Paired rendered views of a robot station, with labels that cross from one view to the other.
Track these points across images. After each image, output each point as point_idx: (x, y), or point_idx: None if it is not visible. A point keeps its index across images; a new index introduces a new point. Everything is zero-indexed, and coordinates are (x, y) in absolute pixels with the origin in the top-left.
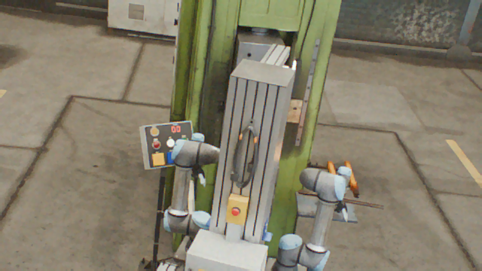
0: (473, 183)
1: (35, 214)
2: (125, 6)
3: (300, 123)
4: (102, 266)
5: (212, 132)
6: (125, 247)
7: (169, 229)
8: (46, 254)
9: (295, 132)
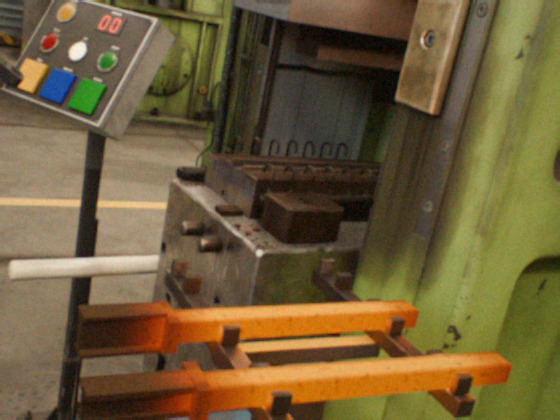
0: None
1: (153, 278)
2: None
3: (448, 128)
4: (38, 365)
5: (246, 109)
6: None
7: None
8: (47, 305)
9: (424, 165)
